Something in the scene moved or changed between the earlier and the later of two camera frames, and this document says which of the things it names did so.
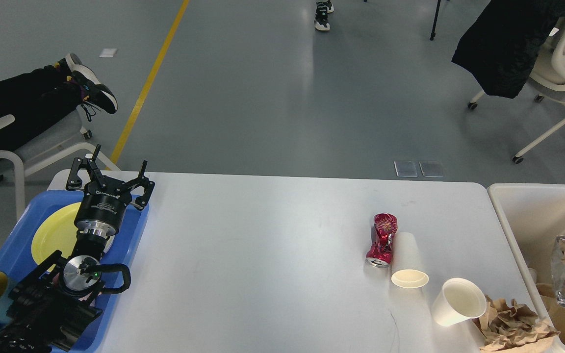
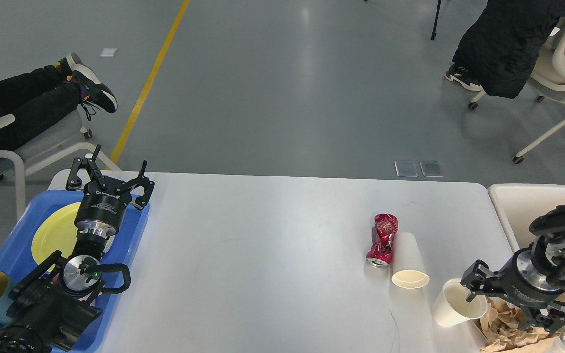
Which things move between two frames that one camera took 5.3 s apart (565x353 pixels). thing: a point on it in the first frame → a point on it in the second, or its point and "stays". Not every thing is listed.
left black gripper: x=104 y=199 stays
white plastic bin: x=533 y=215 stays
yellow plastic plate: x=57 y=232 stays
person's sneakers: x=323 y=8 → x=463 y=76
